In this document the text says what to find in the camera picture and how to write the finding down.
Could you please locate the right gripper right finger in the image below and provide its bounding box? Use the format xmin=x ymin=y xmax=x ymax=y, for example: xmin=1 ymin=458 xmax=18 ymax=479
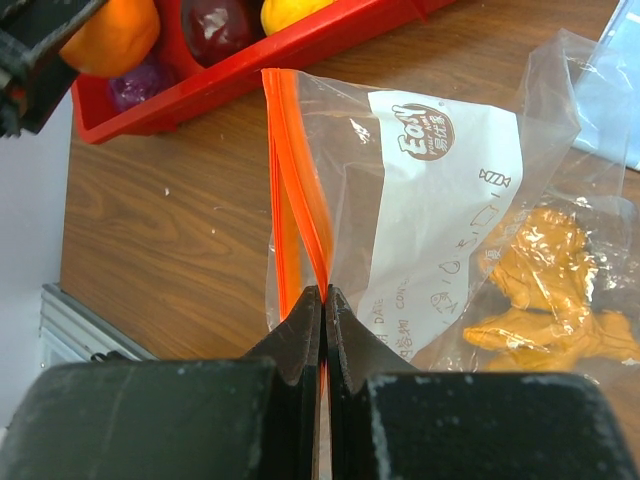
xmin=324 ymin=287 xmax=639 ymax=479

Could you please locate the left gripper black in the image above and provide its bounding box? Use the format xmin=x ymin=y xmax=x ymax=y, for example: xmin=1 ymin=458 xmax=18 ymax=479
xmin=0 ymin=0 xmax=104 ymax=137

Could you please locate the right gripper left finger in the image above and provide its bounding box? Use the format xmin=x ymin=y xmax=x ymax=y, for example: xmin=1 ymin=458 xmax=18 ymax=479
xmin=1 ymin=287 xmax=321 ymax=479

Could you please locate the orange tangerine toy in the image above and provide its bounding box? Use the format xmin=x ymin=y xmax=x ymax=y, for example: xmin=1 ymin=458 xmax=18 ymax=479
xmin=59 ymin=0 xmax=161 ymax=78

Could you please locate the dark red plum toy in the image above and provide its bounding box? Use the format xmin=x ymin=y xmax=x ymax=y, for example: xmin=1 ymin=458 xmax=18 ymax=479
xmin=181 ymin=0 xmax=254 ymax=68

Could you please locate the clear zip top bag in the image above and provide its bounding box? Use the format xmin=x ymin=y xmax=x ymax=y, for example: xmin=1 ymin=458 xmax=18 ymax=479
xmin=262 ymin=31 xmax=639 ymax=370

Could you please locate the orange pretzel snack toy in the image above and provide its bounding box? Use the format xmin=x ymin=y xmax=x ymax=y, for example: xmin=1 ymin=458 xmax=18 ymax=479
xmin=463 ymin=208 xmax=639 ymax=371

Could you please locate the red plastic tray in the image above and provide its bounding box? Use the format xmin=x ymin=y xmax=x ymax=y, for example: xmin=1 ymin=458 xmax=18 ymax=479
xmin=71 ymin=0 xmax=446 ymax=144

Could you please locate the purple onion toy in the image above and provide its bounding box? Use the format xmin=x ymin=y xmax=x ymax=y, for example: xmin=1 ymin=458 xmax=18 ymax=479
xmin=107 ymin=55 xmax=175 ymax=113

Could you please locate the orange yellow mango toy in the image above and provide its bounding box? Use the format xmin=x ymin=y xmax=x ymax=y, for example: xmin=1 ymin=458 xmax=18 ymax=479
xmin=260 ymin=0 xmax=334 ymax=35

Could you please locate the blue checked cloth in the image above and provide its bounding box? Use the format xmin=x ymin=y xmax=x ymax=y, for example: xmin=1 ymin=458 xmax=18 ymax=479
xmin=574 ymin=1 xmax=639 ymax=171

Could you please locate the aluminium frame rail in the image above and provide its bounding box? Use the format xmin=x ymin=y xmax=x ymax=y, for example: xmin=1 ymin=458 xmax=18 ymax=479
xmin=39 ymin=283 xmax=157 ymax=370

